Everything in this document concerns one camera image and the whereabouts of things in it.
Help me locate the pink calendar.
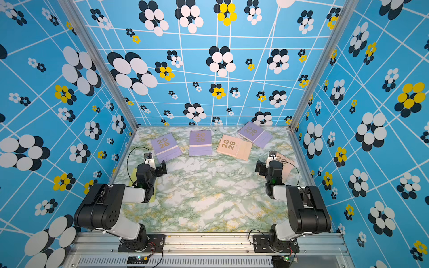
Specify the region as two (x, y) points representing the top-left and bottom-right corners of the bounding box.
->
(216, 135), (252, 161)
(275, 153), (298, 182)

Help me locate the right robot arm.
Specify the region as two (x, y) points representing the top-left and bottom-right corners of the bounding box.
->
(255, 160), (331, 253)

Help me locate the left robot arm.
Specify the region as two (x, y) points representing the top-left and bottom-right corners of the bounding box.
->
(74, 161), (167, 252)

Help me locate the purple calendar far left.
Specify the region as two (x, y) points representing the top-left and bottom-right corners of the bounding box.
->
(150, 133), (183, 163)

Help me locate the purple calendar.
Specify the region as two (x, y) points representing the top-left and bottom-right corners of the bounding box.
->
(238, 122), (273, 149)
(189, 130), (212, 156)
(150, 133), (183, 163)

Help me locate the purple calendar far right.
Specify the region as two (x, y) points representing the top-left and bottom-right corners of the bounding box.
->
(238, 122), (273, 149)

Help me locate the purple calendar middle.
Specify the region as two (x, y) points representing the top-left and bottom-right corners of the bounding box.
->
(189, 130), (212, 156)

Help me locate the left circuit board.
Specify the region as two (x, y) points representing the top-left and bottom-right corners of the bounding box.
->
(127, 255), (150, 265)

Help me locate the circuit board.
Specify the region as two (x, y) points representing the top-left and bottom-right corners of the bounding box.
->
(127, 255), (150, 265)
(271, 256), (298, 268)

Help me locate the right circuit board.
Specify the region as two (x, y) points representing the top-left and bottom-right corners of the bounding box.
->
(271, 256), (298, 268)

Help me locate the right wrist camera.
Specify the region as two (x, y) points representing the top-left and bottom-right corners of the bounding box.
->
(266, 150), (277, 168)

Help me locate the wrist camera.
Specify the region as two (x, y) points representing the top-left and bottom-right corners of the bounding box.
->
(266, 150), (277, 168)
(144, 152), (156, 169)

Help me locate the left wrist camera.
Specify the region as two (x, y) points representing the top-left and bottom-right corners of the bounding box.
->
(144, 152), (156, 169)

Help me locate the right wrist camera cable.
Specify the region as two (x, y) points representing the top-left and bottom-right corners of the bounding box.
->
(276, 158), (301, 187)

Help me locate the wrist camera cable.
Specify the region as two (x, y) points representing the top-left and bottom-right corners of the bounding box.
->
(126, 146), (151, 185)
(276, 158), (301, 187)

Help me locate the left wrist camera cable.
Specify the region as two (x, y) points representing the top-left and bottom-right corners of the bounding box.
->
(126, 146), (151, 185)

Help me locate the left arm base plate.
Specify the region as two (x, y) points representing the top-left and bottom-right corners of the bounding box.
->
(117, 234), (166, 253)

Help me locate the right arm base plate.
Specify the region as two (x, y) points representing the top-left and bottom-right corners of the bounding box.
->
(251, 234), (300, 254)

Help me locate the aluminium front rail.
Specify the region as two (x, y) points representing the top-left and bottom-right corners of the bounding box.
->
(63, 232), (354, 268)

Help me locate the right aluminium corner post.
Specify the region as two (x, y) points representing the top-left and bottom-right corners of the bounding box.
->
(289, 0), (360, 132)

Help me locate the aluminium corner post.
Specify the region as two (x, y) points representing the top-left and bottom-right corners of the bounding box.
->
(57, 0), (139, 132)
(289, 0), (360, 132)

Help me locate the left aluminium corner post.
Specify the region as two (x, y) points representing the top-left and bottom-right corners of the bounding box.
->
(57, 0), (139, 132)

